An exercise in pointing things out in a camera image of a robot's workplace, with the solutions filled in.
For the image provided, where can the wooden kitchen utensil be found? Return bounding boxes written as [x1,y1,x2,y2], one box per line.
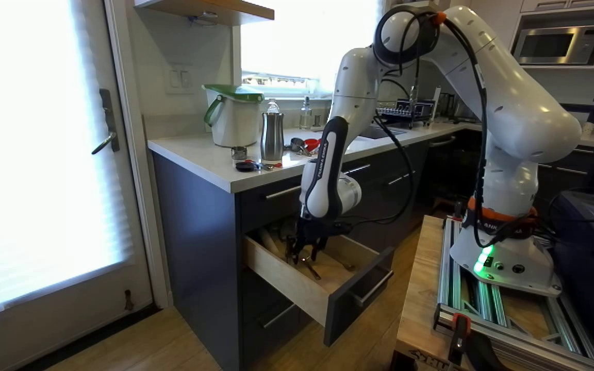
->
[253,224,291,263]

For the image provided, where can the black dish rack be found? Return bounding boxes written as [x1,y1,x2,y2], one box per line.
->
[378,96,437,130]

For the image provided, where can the wooden platform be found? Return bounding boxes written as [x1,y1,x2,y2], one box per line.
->
[391,213,466,371]

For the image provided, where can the stainless steel microwave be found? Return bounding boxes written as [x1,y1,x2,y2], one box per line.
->
[512,6,594,70]

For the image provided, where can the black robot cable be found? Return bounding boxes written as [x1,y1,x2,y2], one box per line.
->
[346,5,540,251]

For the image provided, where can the white wall switch plate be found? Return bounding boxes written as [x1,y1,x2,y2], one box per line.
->
[165,63,196,94]

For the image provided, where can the open wooden drawer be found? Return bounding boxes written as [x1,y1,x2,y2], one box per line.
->
[243,213,396,346]

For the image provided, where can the metal door handle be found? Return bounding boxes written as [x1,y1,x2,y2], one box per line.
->
[88,87,121,156]

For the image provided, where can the kitchen window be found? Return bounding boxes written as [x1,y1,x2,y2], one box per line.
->
[238,0,389,98]

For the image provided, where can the dark blue box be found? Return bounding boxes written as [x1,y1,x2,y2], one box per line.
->
[548,189,594,358]

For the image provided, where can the white glass door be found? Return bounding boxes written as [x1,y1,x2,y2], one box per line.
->
[0,0,159,371]

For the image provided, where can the clear soap bottle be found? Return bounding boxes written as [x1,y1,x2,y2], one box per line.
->
[298,94,314,130]

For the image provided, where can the red black clamp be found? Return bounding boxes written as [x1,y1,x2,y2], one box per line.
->
[445,312,494,371]

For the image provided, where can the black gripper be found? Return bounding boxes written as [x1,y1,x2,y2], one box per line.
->
[288,217,351,267]

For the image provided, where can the wooden wall shelf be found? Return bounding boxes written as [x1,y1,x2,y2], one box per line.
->
[131,0,276,28]

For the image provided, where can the dark grey kitchen cabinet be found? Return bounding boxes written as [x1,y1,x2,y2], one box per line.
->
[149,120,466,371]

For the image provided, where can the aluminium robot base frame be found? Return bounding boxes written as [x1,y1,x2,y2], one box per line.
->
[432,214,594,371]

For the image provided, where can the stainless steel pitcher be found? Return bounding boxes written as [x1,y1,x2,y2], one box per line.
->
[258,110,286,168]

